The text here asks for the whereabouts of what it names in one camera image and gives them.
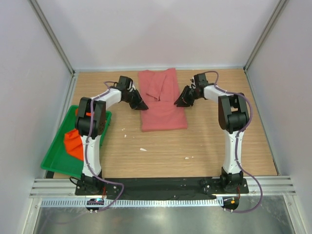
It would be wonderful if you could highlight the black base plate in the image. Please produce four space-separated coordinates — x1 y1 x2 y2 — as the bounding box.
74 177 249 200

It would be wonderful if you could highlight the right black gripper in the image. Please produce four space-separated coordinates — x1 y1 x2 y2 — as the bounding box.
175 85 201 107

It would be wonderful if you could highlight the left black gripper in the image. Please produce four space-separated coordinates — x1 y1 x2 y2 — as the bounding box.
123 89 148 110

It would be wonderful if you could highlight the slotted white cable duct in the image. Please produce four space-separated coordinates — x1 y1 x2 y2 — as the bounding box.
40 197 223 208

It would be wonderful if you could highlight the orange t shirt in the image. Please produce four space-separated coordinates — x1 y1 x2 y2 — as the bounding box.
61 105 84 161

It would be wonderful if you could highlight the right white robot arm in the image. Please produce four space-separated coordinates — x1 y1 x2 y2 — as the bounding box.
174 83 251 193

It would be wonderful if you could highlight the pink t shirt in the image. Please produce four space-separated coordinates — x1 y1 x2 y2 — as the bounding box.
138 68 188 132

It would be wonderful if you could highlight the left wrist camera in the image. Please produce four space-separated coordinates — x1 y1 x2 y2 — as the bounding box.
111 76 135 92

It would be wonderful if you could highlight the green plastic tray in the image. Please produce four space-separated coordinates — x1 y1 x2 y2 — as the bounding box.
40 105 113 177

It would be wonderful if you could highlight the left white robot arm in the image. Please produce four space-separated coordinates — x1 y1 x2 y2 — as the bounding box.
75 86 148 195

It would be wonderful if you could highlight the aluminium rail profile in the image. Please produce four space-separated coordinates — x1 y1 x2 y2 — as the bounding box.
30 175 296 197

